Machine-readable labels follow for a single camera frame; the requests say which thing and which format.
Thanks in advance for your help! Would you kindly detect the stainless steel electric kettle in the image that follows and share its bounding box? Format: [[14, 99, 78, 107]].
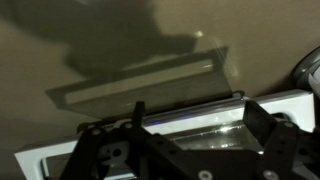
[[291, 45, 320, 97]]

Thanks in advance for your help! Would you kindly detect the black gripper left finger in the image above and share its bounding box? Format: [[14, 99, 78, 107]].
[[59, 100, 208, 180]]

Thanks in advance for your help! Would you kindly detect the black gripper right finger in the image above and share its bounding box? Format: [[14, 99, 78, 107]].
[[242, 99, 320, 180]]

